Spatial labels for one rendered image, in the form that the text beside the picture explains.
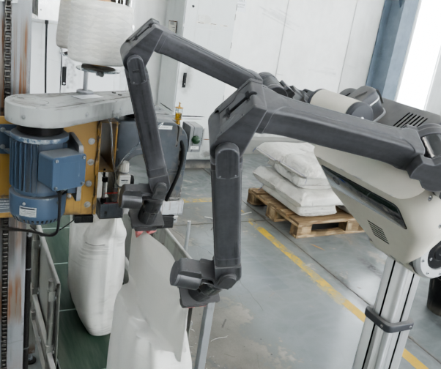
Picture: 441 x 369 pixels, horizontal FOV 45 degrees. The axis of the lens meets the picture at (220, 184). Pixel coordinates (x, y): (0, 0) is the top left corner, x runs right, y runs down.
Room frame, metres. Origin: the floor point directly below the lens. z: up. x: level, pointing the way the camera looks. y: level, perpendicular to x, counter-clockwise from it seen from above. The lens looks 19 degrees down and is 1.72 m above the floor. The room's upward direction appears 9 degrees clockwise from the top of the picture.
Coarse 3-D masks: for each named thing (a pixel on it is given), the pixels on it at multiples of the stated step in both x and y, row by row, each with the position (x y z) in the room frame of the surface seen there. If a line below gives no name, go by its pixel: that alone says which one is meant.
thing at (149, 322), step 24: (144, 240) 1.51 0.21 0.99; (144, 264) 1.38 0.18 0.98; (168, 264) 1.39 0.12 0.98; (120, 288) 1.50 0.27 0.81; (144, 288) 1.36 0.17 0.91; (168, 288) 1.25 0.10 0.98; (120, 312) 1.41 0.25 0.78; (144, 312) 1.34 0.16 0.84; (168, 312) 1.24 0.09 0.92; (120, 336) 1.36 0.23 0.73; (144, 336) 1.26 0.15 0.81; (168, 336) 1.23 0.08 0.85; (120, 360) 1.33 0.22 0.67; (144, 360) 1.23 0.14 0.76; (168, 360) 1.22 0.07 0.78
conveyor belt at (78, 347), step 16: (48, 224) 2.79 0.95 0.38; (64, 224) 2.82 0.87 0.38; (48, 240) 2.59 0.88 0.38; (64, 240) 2.62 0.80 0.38; (64, 256) 2.44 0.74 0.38; (64, 272) 2.28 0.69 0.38; (64, 288) 2.13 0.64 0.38; (64, 304) 2.01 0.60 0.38; (64, 320) 1.89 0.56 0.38; (80, 320) 1.91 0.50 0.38; (64, 336) 1.79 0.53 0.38; (80, 336) 1.80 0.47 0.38; (96, 336) 1.82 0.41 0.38; (64, 352) 1.69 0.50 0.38; (80, 352) 1.70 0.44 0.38; (96, 352) 1.72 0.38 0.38; (64, 368) 1.60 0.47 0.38; (80, 368) 1.61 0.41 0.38; (96, 368) 1.63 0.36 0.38
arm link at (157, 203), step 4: (144, 196) 1.43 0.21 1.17; (148, 196) 1.43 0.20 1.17; (144, 200) 1.44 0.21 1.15; (148, 200) 1.43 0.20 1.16; (152, 200) 1.43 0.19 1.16; (156, 200) 1.43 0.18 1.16; (160, 200) 1.44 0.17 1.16; (144, 204) 1.44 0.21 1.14; (148, 204) 1.43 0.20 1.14; (152, 204) 1.43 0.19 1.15; (156, 204) 1.43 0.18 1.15; (160, 204) 1.44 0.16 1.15; (144, 208) 1.44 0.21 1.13; (148, 208) 1.44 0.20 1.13; (152, 208) 1.43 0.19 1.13; (156, 208) 1.44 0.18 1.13; (152, 212) 1.45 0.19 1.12; (156, 212) 1.45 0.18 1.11
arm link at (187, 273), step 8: (176, 264) 1.06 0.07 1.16; (184, 264) 1.04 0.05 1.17; (192, 264) 1.05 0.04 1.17; (200, 264) 1.06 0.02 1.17; (208, 264) 1.07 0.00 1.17; (176, 272) 1.04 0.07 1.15; (184, 272) 1.03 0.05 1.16; (192, 272) 1.03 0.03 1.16; (200, 272) 1.04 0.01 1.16; (208, 272) 1.05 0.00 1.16; (176, 280) 1.03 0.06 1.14; (184, 280) 1.03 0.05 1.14; (192, 280) 1.04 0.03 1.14; (200, 280) 1.05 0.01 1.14; (216, 280) 1.04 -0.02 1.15; (224, 280) 1.01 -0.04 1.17; (232, 280) 1.01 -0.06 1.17; (192, 288) 1.05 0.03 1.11; (224, 288) 1.04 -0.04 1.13
